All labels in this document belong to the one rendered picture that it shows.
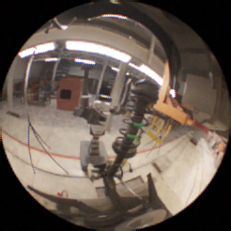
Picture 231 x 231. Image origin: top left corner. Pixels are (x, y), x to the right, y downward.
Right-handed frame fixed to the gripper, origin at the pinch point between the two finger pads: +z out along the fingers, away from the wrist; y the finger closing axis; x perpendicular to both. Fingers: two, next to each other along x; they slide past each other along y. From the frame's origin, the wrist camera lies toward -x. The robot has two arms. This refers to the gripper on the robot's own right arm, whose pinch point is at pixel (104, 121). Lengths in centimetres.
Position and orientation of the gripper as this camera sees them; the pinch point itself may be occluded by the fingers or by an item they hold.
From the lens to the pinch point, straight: 37.0
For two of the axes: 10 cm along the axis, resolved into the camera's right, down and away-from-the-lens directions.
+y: 3.4, -9.3, -0.9
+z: 8.4, 3.5, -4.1
